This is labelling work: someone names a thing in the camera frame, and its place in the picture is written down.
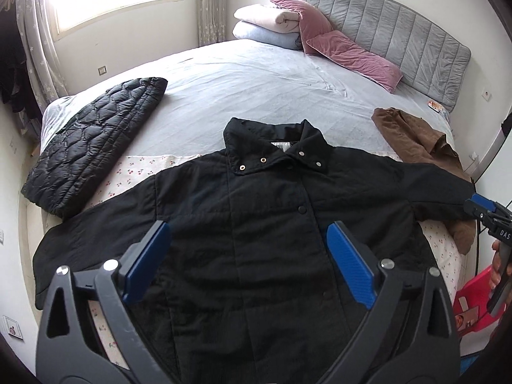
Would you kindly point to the grey padded headboard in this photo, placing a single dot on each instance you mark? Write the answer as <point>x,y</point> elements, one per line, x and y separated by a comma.
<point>392,36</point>

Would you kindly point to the wall socket with red mark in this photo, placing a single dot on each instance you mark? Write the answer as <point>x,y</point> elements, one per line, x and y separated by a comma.
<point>11,325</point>

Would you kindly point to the wall switch plate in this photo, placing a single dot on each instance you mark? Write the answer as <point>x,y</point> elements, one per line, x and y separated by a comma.
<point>102,70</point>

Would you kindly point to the bed with pale sheet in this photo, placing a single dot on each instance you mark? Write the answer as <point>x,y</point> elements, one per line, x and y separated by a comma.
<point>256,84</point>

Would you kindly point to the small orange packet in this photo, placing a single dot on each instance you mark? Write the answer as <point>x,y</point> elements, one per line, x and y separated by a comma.
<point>434,106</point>

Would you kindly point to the folded pale blue blanket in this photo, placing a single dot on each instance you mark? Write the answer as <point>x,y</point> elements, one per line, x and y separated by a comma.
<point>264,36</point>

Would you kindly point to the person's right hand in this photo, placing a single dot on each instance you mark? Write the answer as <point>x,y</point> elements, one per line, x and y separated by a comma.
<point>498,266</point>

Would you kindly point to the black quilted puffer jacket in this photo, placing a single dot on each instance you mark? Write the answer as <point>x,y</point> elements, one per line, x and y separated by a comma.
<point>96,140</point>

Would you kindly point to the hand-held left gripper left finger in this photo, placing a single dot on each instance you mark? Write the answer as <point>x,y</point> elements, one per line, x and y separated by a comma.
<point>146,264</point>

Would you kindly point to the hanging dark clothes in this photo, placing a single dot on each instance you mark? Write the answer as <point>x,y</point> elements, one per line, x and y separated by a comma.
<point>12,68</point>

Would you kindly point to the star-print curtain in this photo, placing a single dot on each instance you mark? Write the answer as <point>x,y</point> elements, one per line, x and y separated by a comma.
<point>212,6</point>
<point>38,48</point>

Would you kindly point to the square pink velvet pillow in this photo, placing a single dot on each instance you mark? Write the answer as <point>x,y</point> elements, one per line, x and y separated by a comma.
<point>308,16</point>

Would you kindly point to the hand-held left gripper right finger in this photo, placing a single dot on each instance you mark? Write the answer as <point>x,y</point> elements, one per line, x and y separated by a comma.
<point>352,264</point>

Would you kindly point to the folded white blanket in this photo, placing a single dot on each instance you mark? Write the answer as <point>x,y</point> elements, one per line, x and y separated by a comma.
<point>266,18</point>

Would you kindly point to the cherry-print blanket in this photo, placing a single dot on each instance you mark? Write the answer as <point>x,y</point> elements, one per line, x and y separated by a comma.
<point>136,168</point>

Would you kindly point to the long pink velvet pillow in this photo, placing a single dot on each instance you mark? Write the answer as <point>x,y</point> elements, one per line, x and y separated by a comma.
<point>352,58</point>

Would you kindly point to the black snap-button jacket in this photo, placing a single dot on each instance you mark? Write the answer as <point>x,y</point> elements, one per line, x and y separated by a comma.
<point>260,228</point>

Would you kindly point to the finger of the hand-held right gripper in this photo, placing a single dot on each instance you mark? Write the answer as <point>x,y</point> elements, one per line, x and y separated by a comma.
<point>471,208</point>
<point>484,202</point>

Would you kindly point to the red box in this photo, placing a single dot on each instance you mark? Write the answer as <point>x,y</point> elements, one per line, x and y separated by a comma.
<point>474,294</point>

